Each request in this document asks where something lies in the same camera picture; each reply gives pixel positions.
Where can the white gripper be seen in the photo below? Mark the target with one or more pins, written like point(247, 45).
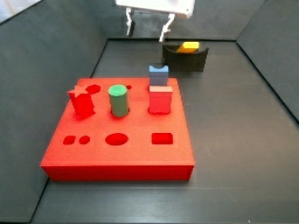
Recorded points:
point(182, 8)

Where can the yellow slotted square-circle object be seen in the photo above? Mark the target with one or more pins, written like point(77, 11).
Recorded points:
point(189, 47)

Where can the red square peg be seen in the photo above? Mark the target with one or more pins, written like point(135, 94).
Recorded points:
point(161, 99)

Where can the red peg board fixture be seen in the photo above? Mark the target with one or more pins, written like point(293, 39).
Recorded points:
point(138, 147)

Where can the black curved cradle stand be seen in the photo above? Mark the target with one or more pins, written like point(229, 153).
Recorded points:
point(185, 62)

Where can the blue notched peg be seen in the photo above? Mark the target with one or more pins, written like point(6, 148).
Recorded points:
point(158, 76)

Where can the green cylinder peg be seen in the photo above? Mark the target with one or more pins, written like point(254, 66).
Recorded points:
point(118, 100)

